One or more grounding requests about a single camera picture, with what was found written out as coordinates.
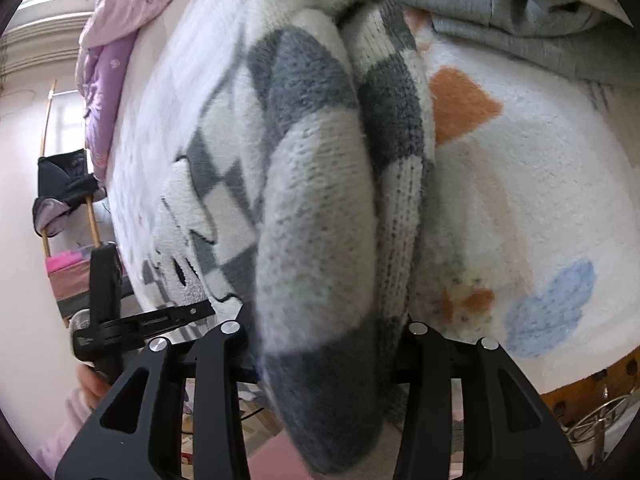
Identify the grey white checkered cardigan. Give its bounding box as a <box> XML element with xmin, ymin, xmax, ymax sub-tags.
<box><xmin>148</xmin><ymin>0</ymin><xmax>434</xmax><ymax>479</ymax></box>

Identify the wooden clothes rack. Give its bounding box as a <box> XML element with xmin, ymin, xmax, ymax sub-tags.
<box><xmin>38</xmin><ymin>78</ymin><xmax>104</xmax><ymax>328</ymax></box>

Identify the person left hand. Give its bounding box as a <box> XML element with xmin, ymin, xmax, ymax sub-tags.
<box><xmin>76</xmin><ymin>364</ymin><xmax>111</xmax><ymax>410</ymax></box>

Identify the pink red hanging towel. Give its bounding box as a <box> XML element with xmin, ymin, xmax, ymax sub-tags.
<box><xmin>44</xmin><ymin>246</ymin><xmax>93</xmax><ymax>325</ymax></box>

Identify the dark hanging jacket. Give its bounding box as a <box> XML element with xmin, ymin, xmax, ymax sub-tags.
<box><xmin>32</xmin><ymin>148</ymin><xmax>106</xmax><ymax>237</ymax></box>

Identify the white fleece patterned blanket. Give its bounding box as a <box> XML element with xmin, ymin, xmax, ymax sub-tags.
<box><xmin>344</xmin><ymin>0</ymin><xmax>640</xmax><ymax>394</ymax></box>

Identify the white floral bed mattress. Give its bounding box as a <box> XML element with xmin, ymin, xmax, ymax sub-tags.
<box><xmin>106</xmin><ymin>0</ymin><xmax>248</xmax><ymax>311</ymax></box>

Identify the purple pink quilt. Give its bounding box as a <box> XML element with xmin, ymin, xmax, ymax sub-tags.
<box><xmin>75</xmin><ymin>0</ymin><xmax>172</xmax><ymax>182</ymax></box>

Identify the white grey folded garment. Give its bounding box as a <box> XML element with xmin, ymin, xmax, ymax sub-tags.
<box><xmin>400</xmin><ymin>0</ymin><xmax>639</xmax><ymax>89</ymax></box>

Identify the wooden bed frame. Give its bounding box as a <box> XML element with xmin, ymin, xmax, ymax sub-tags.
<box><xmin>541</xmin><ymin>349</ymin><xmax>639</xmax><ymax>428</ymax></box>

